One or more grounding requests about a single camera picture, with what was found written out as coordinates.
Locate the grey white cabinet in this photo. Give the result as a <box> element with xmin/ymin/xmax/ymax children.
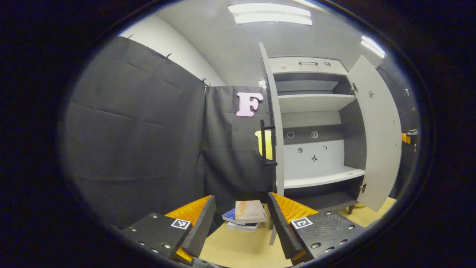
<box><xmin>268</xmin><ymin>56</ymin><xmax>367</xmax><ymax>224</ymax></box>

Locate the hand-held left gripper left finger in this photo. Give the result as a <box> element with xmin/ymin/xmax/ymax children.
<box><xmin>121</xmin><ymin>195</ymin><xmax>217</xmax><ymax>265</ymax></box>

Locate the large ceiling light panel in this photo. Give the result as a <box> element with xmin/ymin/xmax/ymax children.
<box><xmin>228</xmin><ymin>3</ymin><xmax>313</xmax><ymax>26</ymax></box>

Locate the white cabinet drawer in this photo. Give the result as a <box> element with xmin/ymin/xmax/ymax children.
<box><xmin>268</xmin><ymin>57</ymin><xmax>348</xmax><ymax>75</ymax></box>

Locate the white book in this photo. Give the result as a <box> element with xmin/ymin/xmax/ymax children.
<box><xmin>227</xmin><ymin>221</ymin><xmax>260</xmax><ymax>232</ymax></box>

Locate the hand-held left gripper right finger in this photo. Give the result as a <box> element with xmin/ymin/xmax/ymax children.
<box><xmin>268</xmin><ymin>192</ymin><xmax>367</xmax><ymax>265</ymax></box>

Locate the black backdrop cloth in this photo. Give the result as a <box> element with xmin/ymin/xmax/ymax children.
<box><xmin>63</xmin><ymin>35</ymin><xmax>421</xmax><ymax>229</ymax></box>

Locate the blue book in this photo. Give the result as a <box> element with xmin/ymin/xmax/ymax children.
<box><xmin>222</xmin><ymin>208</ymin><xmax>238</xmax><ymax>224</ymax></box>

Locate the beige orange book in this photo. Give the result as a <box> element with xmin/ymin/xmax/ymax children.
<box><xmin>235</xmin><ymin>200</ymin><xmax>268</xmax><ymax>224</ymax></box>

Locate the white cabinet door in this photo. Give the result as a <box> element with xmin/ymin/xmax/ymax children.
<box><xmin>347</xmin><ymin>55</ymin><xmax>403</xmax><ymax>213</ymax></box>
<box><xmin>258</xmin><ymin>42</ymin><xmax>286</xmax><ymax>246</ymax></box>

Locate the small ceiling light panel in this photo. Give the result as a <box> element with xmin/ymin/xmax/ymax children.
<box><xmin>361</xmin><ymin>35</ymin><xmax>386</xmax><ymax>59</ymax></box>

